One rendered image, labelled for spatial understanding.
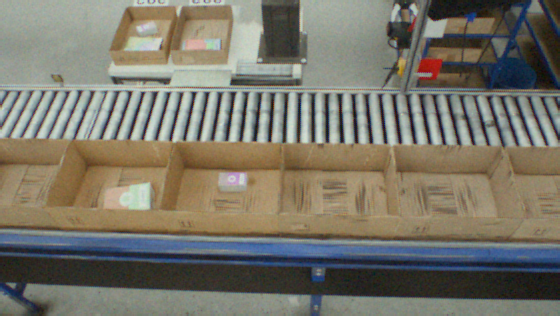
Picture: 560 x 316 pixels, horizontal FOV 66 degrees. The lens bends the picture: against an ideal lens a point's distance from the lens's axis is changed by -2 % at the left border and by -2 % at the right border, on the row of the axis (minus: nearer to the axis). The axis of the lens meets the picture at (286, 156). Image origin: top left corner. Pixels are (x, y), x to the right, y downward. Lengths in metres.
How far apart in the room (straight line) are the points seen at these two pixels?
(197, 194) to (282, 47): 0.96
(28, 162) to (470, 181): 1.73
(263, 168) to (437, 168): 0.66
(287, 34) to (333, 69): 1.22
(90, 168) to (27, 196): 0.25
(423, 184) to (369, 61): 1.92
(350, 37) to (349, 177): 2.16
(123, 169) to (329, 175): 0.81
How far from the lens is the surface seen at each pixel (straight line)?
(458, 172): 1.80
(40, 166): 2.01
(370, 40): 3.71
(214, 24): 2.61
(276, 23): 2.21
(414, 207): 1.66
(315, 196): 1.64
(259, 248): 1.52
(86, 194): 1.83
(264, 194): 1.65
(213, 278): 1.82
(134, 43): 2.54
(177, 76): 2.34
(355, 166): 1.69
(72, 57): 3.98
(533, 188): 1.87
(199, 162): 1.73
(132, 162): 1.81
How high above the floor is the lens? 2.28
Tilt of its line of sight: 53 degrees down
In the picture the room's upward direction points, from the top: 2 degrees counter-clockwise
